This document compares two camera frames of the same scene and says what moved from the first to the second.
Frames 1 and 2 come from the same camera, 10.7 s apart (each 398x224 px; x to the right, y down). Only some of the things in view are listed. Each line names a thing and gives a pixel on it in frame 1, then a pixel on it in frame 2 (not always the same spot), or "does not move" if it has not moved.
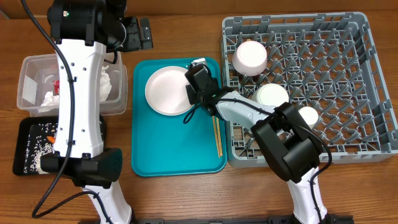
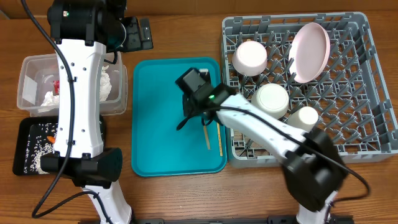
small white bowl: (250, 58) does not move
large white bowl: (272, 94) does not move
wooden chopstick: (214, 119) → (207, 138)
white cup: (310, 115) does not move
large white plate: (165, 91) → (309, 52)
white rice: (38, 145) does not move
